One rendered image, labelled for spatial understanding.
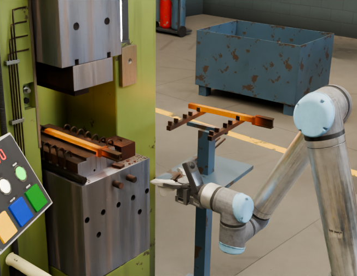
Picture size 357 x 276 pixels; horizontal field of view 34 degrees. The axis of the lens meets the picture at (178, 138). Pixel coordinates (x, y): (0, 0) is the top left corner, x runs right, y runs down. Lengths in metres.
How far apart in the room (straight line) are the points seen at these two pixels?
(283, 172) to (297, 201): 2.30
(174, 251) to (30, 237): 1.32
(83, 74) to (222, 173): 0.88
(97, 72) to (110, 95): 0.34
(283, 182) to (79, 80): 0.83
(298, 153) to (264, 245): 1.83
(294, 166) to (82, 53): 0.86
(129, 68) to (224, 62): 3.73
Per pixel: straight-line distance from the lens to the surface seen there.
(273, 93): 6.01
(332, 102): 1.69
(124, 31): 2.48
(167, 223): 3.87
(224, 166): 2.82
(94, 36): 2.23
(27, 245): 2.47
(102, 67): 2.28
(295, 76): 5.86
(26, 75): 2.23
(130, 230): 2.56
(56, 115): 2.81
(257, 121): 2.67
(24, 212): 1.93
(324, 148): 1.71
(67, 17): 2.13
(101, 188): 2.34
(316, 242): 3.79
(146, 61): 2.66
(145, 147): 2.79
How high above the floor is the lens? 1.89
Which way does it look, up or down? 21 degrees down
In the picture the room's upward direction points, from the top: 1 degrees clockwise
